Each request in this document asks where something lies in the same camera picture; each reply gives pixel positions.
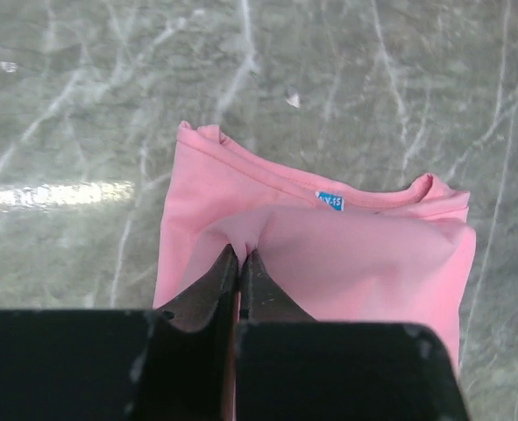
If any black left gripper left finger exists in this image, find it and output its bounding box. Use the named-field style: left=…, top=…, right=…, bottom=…
left=0, top=246, right=238, bottom=420

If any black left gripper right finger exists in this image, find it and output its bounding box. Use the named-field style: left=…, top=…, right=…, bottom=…
left=235, top=253, right=469, bottom=421

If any pink t-shirt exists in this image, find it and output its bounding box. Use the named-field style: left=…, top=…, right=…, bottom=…
left=153, top=122, right=476, bottom=361

